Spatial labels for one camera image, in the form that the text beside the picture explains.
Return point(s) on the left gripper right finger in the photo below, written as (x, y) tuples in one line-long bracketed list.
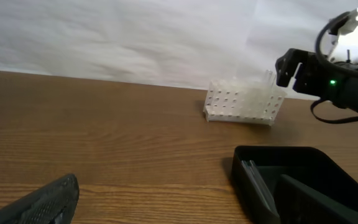
[(315, 208)]

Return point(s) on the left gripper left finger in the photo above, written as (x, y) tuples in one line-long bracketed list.
[(36, 207)]

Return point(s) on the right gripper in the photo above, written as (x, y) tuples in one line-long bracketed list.
[(311, 77)]

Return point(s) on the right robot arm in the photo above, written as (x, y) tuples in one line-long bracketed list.
[(353, 90)]

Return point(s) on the black tray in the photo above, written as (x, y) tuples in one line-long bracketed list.
[(306, 158)]

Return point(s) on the white test tube rack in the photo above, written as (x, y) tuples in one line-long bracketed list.
[(238, 102)]

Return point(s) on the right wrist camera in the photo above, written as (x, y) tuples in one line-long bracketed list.
[(353, 37)]

